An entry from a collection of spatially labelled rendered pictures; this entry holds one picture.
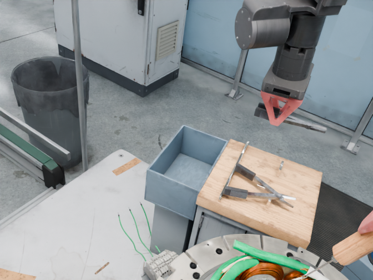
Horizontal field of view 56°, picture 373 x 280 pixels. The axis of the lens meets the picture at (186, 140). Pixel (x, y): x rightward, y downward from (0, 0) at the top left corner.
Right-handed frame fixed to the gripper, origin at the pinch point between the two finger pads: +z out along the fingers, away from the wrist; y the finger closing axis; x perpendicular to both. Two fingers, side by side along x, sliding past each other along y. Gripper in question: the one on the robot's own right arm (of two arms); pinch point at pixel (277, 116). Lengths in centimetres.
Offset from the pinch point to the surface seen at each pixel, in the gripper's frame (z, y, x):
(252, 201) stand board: 11.1, 11.3, 0.8
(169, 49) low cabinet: 91, -176, -107
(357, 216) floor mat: 128, -107, 52
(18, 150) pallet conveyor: 40, 0, -73
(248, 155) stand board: 11.7, -0.7, -3.5
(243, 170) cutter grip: 8.5, 7.2, -2.6
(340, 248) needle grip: -13.7, 34.2, 10.0
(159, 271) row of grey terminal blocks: 34.6, 19.0, -13.9
